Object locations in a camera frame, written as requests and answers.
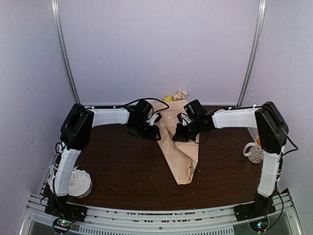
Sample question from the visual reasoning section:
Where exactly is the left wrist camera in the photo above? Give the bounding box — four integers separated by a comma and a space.
146, 113, 162, 126

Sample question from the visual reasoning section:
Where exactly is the peach fake flower stem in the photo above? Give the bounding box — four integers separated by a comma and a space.
173, 89, 188, 101

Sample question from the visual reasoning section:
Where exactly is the white ribbon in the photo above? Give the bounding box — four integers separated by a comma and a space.
47, 164, 55, 184

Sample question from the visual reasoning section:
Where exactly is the white patterned mug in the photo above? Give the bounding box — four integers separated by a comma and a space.
243, 136, 264, 164

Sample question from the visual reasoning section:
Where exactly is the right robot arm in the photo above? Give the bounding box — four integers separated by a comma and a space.
172, 99, 289, 197

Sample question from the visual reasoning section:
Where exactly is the front aluminium rail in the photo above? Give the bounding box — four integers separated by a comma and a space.
19, 193, 304, 235

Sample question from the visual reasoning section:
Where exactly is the left aluminium frame post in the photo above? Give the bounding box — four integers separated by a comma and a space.
51, 0, 80, 103

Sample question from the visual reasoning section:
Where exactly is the green wrapping paper sheet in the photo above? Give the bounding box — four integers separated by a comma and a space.
189, 165, 195, 178

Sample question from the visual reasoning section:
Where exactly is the white scalloped dish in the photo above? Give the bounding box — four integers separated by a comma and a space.
68, 169, 92, 199

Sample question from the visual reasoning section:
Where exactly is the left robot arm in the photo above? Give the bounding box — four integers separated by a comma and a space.
49, 100, 162, 197

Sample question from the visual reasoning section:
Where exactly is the yellow fake flower stem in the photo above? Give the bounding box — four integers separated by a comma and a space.
163, 95, 174, 102

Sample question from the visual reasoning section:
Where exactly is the aluminium corner frame post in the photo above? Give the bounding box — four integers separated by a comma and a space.
236, 0, 267, 107

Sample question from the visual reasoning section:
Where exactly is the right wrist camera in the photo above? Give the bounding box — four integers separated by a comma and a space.
177, 113, 193, 126

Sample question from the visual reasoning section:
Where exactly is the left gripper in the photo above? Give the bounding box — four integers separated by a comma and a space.
132, 119, 161, 141

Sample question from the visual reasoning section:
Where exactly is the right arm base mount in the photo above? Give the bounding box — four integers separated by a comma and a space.
233, 193, 276, 233

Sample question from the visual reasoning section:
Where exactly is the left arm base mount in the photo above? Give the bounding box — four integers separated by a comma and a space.
40, 190, 88, 235

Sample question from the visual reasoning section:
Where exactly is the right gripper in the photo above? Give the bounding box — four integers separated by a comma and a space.
173, 119, 202, 142

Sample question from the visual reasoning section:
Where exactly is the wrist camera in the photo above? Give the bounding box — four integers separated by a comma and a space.
177, 113, 193, 126
146, 113, 162, 126

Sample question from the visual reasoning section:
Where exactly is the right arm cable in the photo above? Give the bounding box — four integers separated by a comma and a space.
275, 132, 300, 218

